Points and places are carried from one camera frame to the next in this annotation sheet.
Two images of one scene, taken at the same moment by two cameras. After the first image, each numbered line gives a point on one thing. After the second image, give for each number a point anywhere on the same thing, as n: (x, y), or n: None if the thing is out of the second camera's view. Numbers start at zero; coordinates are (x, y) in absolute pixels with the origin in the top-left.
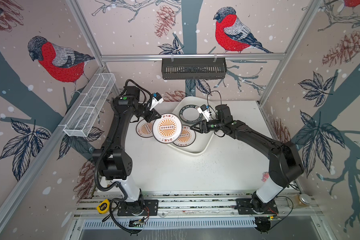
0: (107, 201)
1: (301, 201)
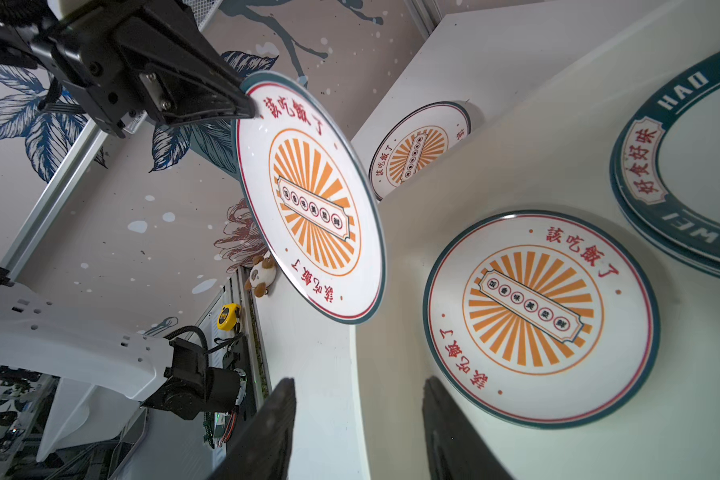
0: (228, 318)
1: None
